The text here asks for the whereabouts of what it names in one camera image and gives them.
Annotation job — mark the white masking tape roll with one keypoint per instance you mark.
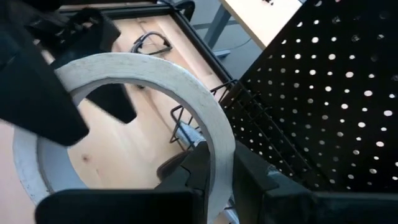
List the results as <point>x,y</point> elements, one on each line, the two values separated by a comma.
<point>186,90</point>

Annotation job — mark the black aluminium table frame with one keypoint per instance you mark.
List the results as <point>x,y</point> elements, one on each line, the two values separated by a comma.
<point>202,46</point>

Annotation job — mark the pale wood side table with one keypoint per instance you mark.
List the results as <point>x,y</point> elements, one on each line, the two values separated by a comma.
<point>261,18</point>

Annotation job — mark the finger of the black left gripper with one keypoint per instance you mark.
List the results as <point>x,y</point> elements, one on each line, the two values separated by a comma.
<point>34,93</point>
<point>93,34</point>

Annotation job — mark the clear black safety glasses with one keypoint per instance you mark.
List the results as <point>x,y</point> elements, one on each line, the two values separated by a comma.
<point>149,51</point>

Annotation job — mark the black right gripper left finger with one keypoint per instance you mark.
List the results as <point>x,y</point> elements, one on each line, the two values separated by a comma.
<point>124,208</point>

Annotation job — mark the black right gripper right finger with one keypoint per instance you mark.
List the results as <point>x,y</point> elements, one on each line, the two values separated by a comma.
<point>311,208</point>

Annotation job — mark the black perforated peg board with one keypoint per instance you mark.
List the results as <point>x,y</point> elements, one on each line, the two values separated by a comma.
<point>320,63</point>

